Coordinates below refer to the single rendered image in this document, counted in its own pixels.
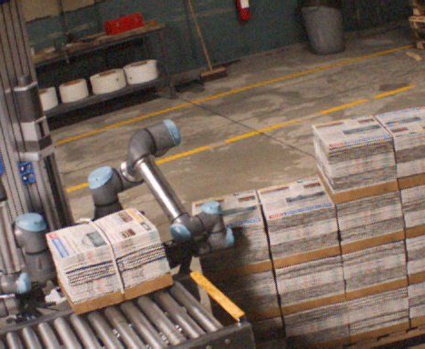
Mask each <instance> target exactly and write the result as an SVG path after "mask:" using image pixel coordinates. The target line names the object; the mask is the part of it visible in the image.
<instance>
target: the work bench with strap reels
mask: <svg viewBox="0 0 425 349"><path fill-rule="evenodd" d="M147 22H149V21H143V17H142V16H141V15H140V13H134V14H129V15H124V16H122V15H121V17H119V16H117V18H115V19H113V20H109V21H106V22H104V28H105V32H104V33H101V34H99V35H93V36H88V37H86V38H89V37H92V38H94V37H99V38H98V39H95V41H92V42H90V43H84V44H82V42H83V41H82V42H74V43H71V44H67V47H66V48H67V50H65V52H64V51H62V52H59V53H53V50H55V49H54V48H53V47H51V48H48V49H45V50H42V51H38V52H35V53H36V55H33V57H32V59H33V62H34V68H37V67H40V66H43V65H49V64H51V63H54V62H58V61H61V60H64V59H66V56H65V53H66V54H67V57H68V58H70V57H73V56H77V55H82V54H85V53H89V52H92V51H94V50H98V49H101V48H105V47H107V46H111V45H117V44H120V43H123V42H126V41H130V40H133V39H136V38H140V37H143V36H144V37H145V45H146V48H147V52H148V55H149V60H146V61H141V62H137V63H131V64H130V65H127V66H126V67H124V69H114V70H111V71H106V72H102V73H99V74H95V75H93V76H91V77H90V78H91V82H92V88H91V89H87V86H86V80H85V79H77V80H72V81H69V82H67V83H64V84H61V85H60V86H59V89H60V96H61V98H59V99H57V97H56V91H55V89H54V87H52V88H45V89H40V96H41V99H42V106H43V109H44V116H45V117H46V118H48V117H53V116H56V115H60V114H63V113H66V112H69V111H72V110H75V109H77V108H81V107H84V106H87V105H92V104H94V103H98V102H101V101H103V100H106V99H110V98H113V97H116V96H119V95H127V94H130V93H133V92H136V91H140V90H143V89H145V88H149V87H152V86H154V89H155V91H154V92H155V93H158V92H160V91H162V90H161V89H160V84H163V83H167V82H169V89H170V94H171V98H169V99H171V100H173V99H177V98H179V97H178V96H177V95H176V92H175V87H174V83H173V76H172V73H171V72H172V68H171V65H170V60H169V56H168V54H167V49H166V47H167V45H166V42H165V37H164V34H163V27H165V26H164V24H163V23H157V25H152V26H148V24H147ZM156 33H159V37H160V44H161V48H162V52H163V59H164V67H165V71H166V74H167V75H166V74H161V73H159V70H158V67H157V63H156V61H155V60H154V58H153V51H152V45H151V40H150V36H149V35H153V34H156Z"/></svg>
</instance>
